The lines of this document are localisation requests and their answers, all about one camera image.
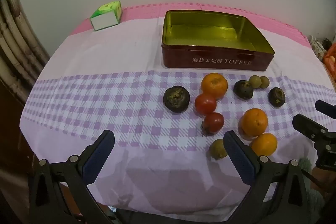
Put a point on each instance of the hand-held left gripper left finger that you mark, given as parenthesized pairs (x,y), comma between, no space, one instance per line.
(98,158)

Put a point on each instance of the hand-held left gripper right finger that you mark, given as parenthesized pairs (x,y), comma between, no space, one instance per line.
(240,155)

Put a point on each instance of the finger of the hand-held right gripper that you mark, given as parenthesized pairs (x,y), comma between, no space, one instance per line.
(326,108)
(307,126)

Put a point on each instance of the brown longan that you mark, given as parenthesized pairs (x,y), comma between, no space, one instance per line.
(264,81)
(254,80)
(218,149)

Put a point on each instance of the orange mandarin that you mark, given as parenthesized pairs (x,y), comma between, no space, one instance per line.
(263,144)
(214,85)
(254,121)

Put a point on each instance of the dark water chestnut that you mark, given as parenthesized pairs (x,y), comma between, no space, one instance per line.
(243,88)
(276,96)
(176,98)

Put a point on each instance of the red tomato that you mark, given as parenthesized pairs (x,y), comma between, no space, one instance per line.
(213,122)
(205,103)

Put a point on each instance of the red metal tin box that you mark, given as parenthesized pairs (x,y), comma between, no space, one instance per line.
(210,61)

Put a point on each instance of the orange plastic bag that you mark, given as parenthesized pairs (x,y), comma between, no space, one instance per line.
(331,61)

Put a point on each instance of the purple checked tablecloth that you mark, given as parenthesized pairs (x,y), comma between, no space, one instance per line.
(105,98)

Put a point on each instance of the floral patterned cloth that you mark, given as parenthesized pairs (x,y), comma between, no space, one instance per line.
(316,47)

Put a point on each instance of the green tissue box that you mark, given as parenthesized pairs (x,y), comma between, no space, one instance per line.
(105,19)

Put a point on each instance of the beige patterned curtain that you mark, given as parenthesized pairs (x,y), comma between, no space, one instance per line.
(13,37)

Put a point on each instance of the pink table mat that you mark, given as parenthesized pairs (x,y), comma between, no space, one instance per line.
(147,10)

